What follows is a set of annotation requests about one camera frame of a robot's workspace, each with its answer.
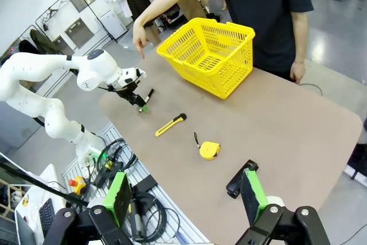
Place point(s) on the yellow utility knife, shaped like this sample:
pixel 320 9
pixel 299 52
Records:
pixel 169 126

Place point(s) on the yellow tape measure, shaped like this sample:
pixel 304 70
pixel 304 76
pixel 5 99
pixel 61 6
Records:
pixel 210 150

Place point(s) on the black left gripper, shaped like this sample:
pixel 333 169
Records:
pixel 129 93

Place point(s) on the person left forearm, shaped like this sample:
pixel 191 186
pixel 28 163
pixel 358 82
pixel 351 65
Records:
pixel 299 35

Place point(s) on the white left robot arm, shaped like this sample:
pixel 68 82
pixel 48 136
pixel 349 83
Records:
pixel 34 67

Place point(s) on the yellow plastic basket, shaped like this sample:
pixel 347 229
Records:
pixel 218 78

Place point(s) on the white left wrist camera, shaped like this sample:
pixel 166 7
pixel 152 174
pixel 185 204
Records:
pixel 130 75

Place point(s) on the open laptop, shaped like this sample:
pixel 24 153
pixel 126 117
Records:
pixel 40 222

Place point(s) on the black clothes rack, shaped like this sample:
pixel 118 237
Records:
pixel 71 12

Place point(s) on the black marker pen yellow cap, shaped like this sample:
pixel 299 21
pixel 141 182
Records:
pixel 150 95

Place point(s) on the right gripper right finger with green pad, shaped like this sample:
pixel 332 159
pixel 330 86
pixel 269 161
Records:
pixel 253 196

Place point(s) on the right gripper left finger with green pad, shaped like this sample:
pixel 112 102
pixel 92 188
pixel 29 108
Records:
pixel 117 196

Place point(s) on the yellow emergency stop box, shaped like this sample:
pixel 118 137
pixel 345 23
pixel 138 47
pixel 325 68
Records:
pixel 78 184

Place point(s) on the person right forearm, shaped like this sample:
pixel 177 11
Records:
pixel 166 1

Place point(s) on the black tripod pole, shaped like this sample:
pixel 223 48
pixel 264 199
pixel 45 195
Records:
pixel 43 184

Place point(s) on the black stapler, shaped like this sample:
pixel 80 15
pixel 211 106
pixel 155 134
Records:
pixel 239 180

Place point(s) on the person right hand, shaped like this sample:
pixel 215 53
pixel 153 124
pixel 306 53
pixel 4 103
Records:
pixel 140 37

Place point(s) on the person left hand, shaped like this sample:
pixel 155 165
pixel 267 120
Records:
pixel 298 71

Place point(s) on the person torso dark t-shirt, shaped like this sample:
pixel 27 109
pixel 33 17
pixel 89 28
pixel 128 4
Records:
pixel 258 12

